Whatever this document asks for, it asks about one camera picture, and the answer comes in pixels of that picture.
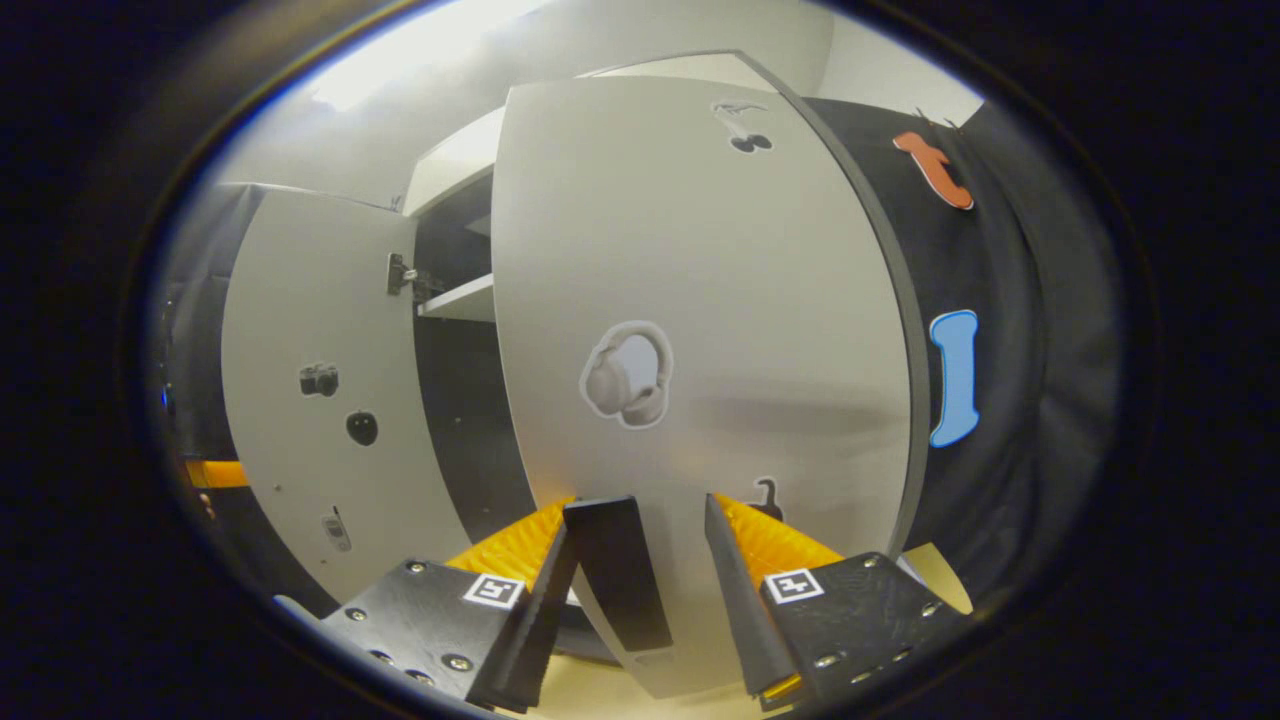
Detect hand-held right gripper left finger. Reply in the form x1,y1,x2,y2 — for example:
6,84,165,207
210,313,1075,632
318,495,583,715

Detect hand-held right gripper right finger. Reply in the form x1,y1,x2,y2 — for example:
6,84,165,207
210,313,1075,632
703,492,978,713

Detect white shoe cabinet door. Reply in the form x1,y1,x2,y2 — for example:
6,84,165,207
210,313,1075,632
491,75,933,701
220,188,473,607

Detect white shoe cabinet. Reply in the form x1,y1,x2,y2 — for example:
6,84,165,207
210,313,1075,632
220,50,933,701

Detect metal door hinge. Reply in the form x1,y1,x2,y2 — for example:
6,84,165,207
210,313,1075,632
386,252,442,302

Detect white cabinet shelf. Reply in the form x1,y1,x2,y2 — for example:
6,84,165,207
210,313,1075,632
417,272,497,324

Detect white cabinet drawer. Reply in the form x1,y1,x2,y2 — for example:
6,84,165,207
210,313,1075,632
402,105,507,217

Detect black backdrop cloth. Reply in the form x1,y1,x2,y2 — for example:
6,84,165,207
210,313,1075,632
805,95,1133,613

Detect black door handle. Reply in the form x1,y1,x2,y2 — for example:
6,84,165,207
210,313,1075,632
562,496,674,654

